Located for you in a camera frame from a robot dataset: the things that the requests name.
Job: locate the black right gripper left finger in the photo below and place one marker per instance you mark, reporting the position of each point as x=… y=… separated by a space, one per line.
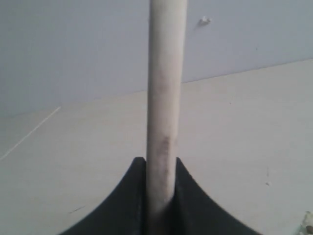
x=122 y=211

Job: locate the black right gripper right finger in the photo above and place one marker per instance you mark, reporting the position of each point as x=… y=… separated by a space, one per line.
x=195 y=213

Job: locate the white handled paint brush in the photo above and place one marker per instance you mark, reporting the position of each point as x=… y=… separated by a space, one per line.
x=167 y=25

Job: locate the white grain pile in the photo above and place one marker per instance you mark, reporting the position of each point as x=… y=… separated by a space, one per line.
x=306 y=227

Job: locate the white wall hook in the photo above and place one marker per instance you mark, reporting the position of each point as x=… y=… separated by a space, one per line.
x=204 y=21

